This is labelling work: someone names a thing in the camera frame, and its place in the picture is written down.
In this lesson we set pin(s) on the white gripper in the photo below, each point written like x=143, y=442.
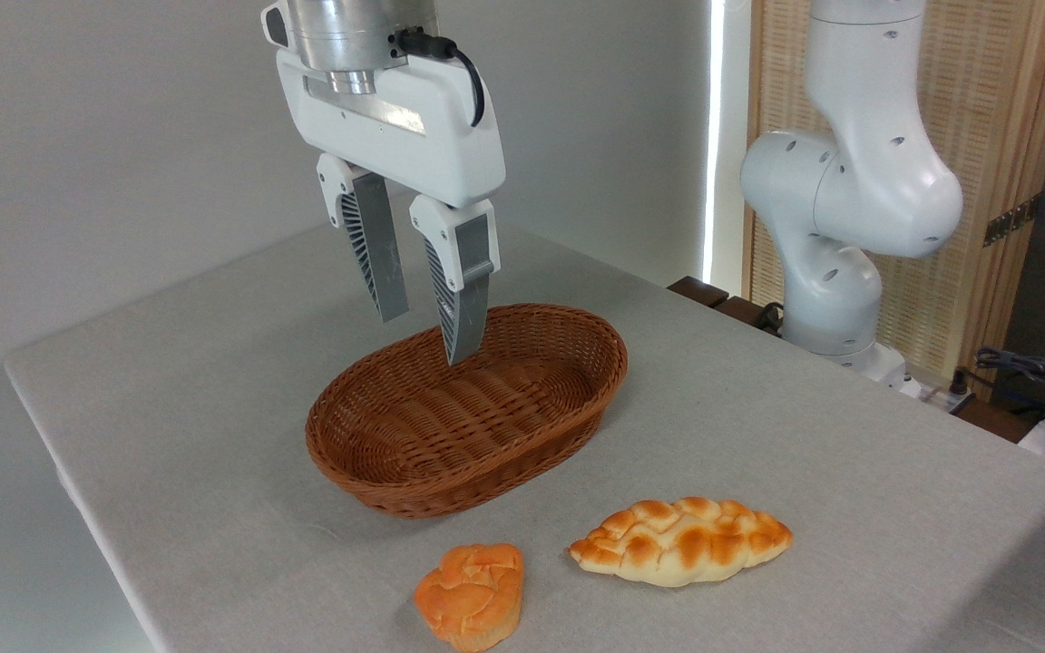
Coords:
x=414, y=136

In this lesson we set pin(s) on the long braided bread loaf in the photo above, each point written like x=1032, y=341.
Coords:
x=681, y=542

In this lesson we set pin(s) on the round orange bread roll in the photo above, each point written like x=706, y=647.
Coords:
x=473, y=594

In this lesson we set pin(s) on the brown oval wicker basket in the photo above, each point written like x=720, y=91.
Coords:
x=486, y=408

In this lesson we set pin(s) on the dark brown wooden block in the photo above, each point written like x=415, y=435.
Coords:
x=697, y=290
x=745, y=313

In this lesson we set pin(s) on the grey tablecloth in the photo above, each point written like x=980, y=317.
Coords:
x=758, y=435

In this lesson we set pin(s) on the white power strip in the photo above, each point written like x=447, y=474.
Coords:
x=935, y=396

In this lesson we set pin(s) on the bamboo folding screen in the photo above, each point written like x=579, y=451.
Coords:
x=985, y=91

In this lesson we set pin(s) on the metal screen hinge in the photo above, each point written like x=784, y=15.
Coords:
x=1012, y=220

